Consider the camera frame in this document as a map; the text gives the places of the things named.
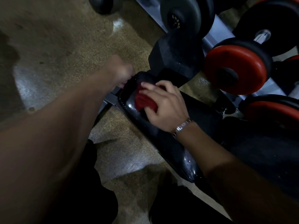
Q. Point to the person's left hand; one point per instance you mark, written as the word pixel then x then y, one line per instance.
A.
pixel 118 68

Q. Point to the person's right hand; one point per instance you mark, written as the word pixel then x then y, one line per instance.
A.
pixel 169 109

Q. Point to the person's right middle finger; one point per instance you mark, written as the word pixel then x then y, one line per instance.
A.
pixel 151 86

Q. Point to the person's left fingers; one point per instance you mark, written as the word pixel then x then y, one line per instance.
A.
pixel 127 81

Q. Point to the person's right thumb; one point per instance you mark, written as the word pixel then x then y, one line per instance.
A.
pixel 152 115

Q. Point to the red cleaning cloth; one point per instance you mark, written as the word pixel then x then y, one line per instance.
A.
pixel 144 103

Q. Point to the black padded weight bench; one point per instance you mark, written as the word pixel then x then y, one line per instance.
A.
pixel 168 142

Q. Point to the person's left forearm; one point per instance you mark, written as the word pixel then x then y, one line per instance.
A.
pixel 53 137

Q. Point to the person's right forearm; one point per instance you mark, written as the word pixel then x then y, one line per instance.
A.
pixel 236 181

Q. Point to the black hex dumbbell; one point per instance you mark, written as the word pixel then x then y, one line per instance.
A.
pixel 175 52

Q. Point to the black round dumbbell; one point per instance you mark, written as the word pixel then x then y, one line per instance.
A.
pixel 184 15
pixel 101 4

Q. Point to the red and black dumbbell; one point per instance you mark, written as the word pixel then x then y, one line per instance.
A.
pixel 271 110
pixel 236 67
pixel 286 72

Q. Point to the grey metal dumbbell rack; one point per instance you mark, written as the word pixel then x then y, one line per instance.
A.
pixel 219 32

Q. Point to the black shorts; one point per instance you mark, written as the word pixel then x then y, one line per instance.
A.
pixel 88 195

